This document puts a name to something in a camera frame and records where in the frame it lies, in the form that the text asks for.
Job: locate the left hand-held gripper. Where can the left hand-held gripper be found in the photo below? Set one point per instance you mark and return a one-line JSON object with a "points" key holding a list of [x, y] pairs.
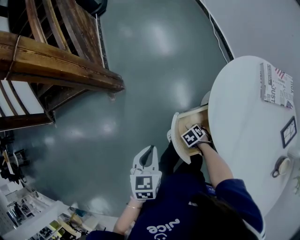
{"points": [[145, 185]]}

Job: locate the person's right forearm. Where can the person's right forearm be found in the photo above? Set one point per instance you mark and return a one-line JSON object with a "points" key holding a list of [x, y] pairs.
{"points": [[215, 164]]}

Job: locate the green plant in white vase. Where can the green plant in white vase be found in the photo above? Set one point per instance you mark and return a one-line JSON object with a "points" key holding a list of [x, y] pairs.
{"points": [[294, 152]]}

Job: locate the person in blue shirt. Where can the person in blue shirt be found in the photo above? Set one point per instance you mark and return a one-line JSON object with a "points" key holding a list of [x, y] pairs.
{"points": [[178, 211]]}

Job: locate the black picture frame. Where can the black picture frame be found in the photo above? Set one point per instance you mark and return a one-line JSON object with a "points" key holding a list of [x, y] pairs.
{"points": [[288, 132]]}

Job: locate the person's black trousers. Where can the person's black trousers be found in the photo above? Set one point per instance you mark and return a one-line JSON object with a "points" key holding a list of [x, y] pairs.
{"points": [[173, 161]]}

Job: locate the white curved desk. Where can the white curved desk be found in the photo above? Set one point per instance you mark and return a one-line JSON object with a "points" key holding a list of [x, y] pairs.
{"points": [[239, 117]]}

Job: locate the dark grey floor cleaning machine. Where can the dark grey floor cleaning machine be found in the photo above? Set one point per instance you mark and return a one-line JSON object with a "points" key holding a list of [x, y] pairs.
{"points": [[98, 5]]}

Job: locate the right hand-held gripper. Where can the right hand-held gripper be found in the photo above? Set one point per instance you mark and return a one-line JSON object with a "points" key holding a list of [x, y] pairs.
{"points": [[192, 136]]}

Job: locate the printed black and white book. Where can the printed black and white book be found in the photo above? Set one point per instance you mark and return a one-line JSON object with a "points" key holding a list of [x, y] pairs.
{"points": [[276, 86]]}

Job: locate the person's left white shoe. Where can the person's left white shoe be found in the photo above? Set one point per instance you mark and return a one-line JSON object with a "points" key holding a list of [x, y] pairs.
{"points": [[169, 136]]}

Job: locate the white wooden drawer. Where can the white wooden drawer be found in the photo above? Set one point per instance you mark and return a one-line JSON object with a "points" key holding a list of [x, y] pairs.
{"points": [[180, 150]]}

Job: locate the person's left forearm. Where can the person's left forearm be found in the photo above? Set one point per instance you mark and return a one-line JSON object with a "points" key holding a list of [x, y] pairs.
{"points": [[127, 218]]}

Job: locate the cluttered white shelf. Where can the cluttered white shelf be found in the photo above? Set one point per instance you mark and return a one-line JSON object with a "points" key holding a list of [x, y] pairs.
{"points": [[47, 215]]}

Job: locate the brown wooden staircase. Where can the brown wooden staircase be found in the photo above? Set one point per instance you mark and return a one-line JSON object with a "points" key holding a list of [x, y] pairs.
{"points": [[58, 58]]}

